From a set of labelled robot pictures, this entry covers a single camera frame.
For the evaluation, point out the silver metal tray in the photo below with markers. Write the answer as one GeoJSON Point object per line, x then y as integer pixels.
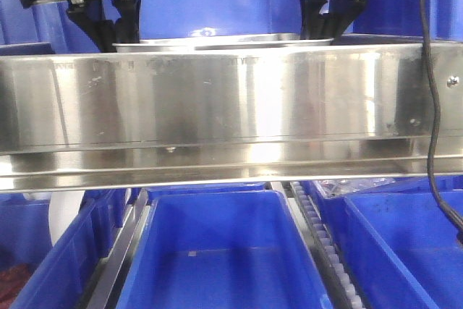
{"type": "Point", "coordinates": [201, 43]}

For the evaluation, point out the blue crate upper left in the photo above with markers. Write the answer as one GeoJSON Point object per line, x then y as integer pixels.
{"type": "Point", "coordinates": [37, 24]}

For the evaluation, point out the blue crate upper right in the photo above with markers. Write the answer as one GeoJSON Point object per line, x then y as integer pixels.
{"type": "Point", "coordinates": [402, 17]}

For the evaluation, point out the large blue crate upper middle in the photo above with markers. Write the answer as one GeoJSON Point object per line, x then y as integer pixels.
{"type": "Point", "coordinates": [190, 18]}

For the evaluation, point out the blue bin rear middle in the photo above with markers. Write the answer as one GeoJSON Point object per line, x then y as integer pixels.
{"type": "Point", "coordinates": [155, 192]}

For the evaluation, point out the blue bin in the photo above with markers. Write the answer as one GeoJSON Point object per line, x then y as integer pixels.
{"type": "Point", "coordinates": [155, 192]}
{"type": "Point", "coordinates": [61, 272]}
{"type": "Point", "coordinates": [402, 185]}
{"type": "Point", "coordinates": [222, 250]}
{"type": "Point", "coordinates": [401, 249]}

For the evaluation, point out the clear plastic bag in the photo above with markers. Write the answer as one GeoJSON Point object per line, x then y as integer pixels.
{"type": "Point", "coordinates": [331, 188]}

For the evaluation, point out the white cylindrical object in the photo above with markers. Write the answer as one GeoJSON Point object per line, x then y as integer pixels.
{"type": "Point", "coordinates": [63, 208]}

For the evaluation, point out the blue bin rear right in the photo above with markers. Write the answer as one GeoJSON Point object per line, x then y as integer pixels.
{"type": "Point", "coordinates": [402, 185]}

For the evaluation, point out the blue bin lower middle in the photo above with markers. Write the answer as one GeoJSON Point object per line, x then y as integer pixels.
{"type": "Point", "coordinates": [222, 250]}

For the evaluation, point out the blue bin lower left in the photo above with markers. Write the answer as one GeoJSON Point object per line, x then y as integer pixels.
{"type": "Point", "coordinates": [61, 272]}

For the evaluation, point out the blue bin lower right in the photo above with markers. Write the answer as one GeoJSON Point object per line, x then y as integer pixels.
{"type": "Point", "coordinates": [401, 249]}

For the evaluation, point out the dark red item in bin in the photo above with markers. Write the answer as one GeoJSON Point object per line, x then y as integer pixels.
{"type": "Point", "coordinates": [13, 280]}

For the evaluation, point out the white roller track strip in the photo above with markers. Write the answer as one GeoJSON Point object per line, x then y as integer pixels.
{"type": "Point", "coordinates": [338, 282]}

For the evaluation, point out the stainless steel shelf front rail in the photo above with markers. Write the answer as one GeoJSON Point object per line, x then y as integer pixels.
{"type": "Point", "coordinates": [71, 122]}

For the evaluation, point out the metal divider rail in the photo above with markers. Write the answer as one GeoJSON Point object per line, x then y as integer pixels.
{"type": "Point", "coordinates": [107, 281]}

